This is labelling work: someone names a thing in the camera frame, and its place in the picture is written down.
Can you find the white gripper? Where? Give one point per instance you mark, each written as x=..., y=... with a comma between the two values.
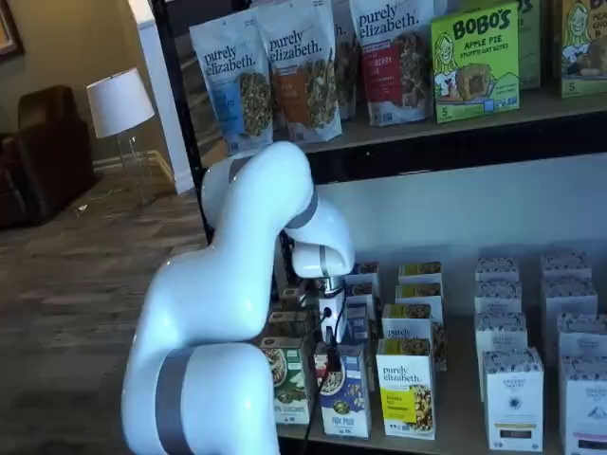
x=332, y=327

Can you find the blue and white cereal box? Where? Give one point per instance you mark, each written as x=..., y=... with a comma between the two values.
x=346, y=393
x=367, y=272
x=360, y=294
x=358, y=322

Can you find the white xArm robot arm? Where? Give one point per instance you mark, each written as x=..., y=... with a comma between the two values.
x=213, y=284

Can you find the yellow purely elizabeth box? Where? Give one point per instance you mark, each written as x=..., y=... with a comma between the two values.
x=419, y=272
x=419, y=295
x=405, y=393
x=408, y=322

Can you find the white box black label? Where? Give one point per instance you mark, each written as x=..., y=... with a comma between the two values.
x=500, y=332
x=498, y=296
x=497, y=269
x=512, y=403

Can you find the black metal shelf unit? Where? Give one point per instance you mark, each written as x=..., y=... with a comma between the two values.
x=427, y=154

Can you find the green Bobo's apple pie box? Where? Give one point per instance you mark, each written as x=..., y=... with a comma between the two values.
x=474, y=71

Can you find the green Bobo's peach box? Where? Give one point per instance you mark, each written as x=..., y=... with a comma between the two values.
x=583, y=47

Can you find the orange purely elizabeth pouch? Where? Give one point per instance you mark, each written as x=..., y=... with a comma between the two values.
x=346, y=71
x=294, y=95

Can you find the red purely elizabeth pouch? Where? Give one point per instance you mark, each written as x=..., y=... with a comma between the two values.
x=389, y=71

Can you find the blue purely elizabeth pouch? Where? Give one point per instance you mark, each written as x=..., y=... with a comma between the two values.
x=223, y=85

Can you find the white shade floor lamp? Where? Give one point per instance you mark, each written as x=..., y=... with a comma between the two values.
x=118, y=99

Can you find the brown armchair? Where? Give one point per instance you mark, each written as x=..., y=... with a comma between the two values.
x=47, y=156

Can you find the framed wall picture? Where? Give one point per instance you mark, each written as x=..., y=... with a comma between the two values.
x=7, y=23

